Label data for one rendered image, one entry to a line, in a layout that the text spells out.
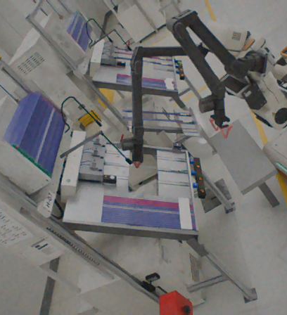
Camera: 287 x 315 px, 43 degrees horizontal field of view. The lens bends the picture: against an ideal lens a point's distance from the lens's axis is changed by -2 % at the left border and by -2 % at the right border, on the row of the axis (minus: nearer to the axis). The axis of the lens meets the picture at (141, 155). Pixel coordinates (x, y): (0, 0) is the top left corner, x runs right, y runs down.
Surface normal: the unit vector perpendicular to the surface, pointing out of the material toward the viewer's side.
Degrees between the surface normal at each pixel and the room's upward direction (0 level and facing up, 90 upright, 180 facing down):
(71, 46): 90
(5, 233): 93
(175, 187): 44
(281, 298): 0
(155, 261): 0
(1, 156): 90
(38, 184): 90
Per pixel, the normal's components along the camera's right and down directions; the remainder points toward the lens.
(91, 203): 0.14, -0.76
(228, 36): 0.29, 0.44
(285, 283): -0.59, -0.62
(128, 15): 0.00, 0.65
